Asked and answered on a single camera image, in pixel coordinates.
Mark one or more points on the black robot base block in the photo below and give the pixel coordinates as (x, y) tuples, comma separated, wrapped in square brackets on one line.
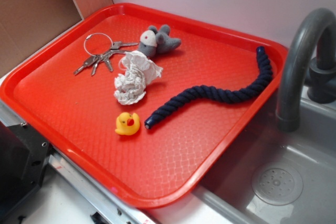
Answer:
[(24, 157)]

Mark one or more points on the red plastic tray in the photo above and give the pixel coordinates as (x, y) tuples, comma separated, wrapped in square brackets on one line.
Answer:
[(76, 113)]

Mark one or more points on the crumpled white paper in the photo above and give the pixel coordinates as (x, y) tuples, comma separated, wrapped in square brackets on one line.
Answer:
[(139, 72)]

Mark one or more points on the yellow rubber duck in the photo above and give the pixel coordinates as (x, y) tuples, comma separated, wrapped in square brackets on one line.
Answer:
[(127, 124)]

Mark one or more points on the grey plush mouse toy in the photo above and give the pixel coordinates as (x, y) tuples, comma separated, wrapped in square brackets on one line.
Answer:
[(155, 41)]

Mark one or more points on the grey plastic sink basin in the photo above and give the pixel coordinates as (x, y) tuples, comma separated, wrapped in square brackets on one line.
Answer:
[(269, 176)]

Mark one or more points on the grey plastic faucet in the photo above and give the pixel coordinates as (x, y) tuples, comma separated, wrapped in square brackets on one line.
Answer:
[(310, 62)]

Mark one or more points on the brown cardboard panel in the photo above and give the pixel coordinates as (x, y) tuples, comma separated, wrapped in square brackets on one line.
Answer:
[(28, 25)]

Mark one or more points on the silver keys on ring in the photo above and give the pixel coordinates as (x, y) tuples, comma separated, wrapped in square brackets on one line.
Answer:
[(115, 47)]

